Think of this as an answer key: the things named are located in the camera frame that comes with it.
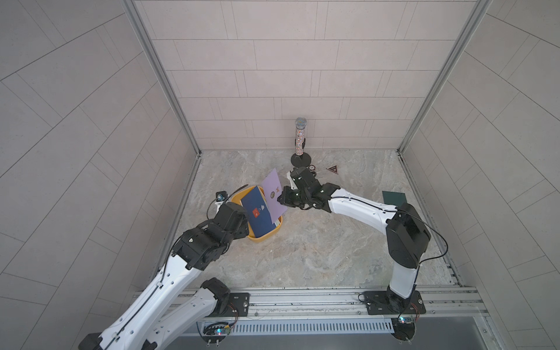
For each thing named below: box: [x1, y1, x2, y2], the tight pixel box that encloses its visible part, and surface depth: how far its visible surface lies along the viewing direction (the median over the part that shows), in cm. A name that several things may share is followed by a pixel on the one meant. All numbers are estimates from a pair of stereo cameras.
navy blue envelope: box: [240, 185, 276, 239], surface depth 89 cm
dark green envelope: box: [382, 191, 408, 208], surface depth 101 cm
